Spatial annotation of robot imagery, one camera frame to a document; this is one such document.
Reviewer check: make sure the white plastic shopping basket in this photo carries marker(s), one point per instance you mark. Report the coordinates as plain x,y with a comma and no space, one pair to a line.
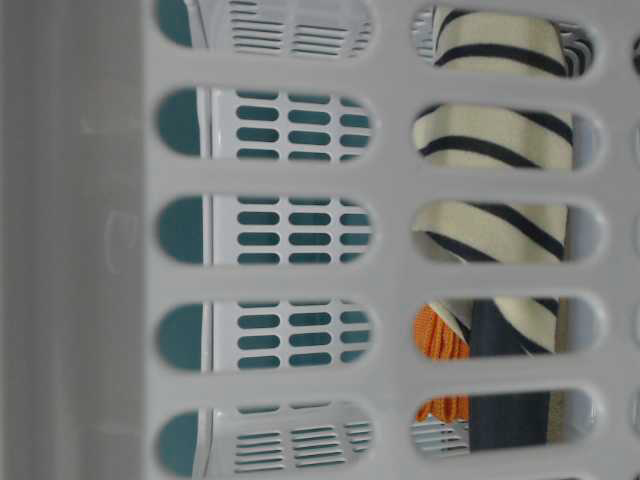
85,283

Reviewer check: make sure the cream navy striped slipper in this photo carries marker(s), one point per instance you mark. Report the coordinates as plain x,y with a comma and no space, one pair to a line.
466,231

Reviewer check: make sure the orange knitted cloth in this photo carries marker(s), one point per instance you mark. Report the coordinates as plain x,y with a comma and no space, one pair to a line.
438,341

